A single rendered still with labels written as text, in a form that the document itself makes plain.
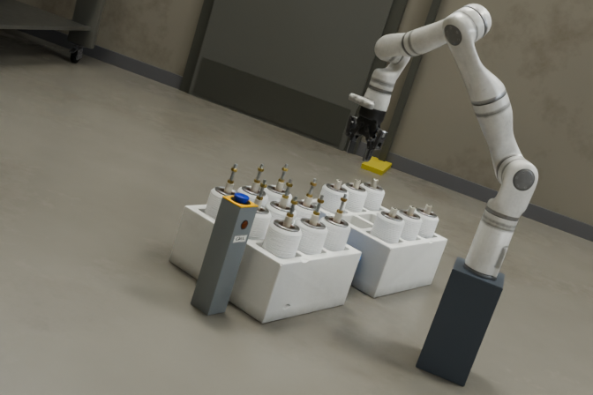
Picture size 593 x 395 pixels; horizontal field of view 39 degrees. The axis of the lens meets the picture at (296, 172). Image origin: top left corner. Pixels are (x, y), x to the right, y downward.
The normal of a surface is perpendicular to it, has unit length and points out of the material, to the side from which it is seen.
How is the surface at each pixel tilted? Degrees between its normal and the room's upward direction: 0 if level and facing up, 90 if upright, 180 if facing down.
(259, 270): 90
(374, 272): 90
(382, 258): 90
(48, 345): 0
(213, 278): 90
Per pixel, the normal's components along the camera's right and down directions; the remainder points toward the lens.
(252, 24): -0.28, 0.15
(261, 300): -0.61, 0.00
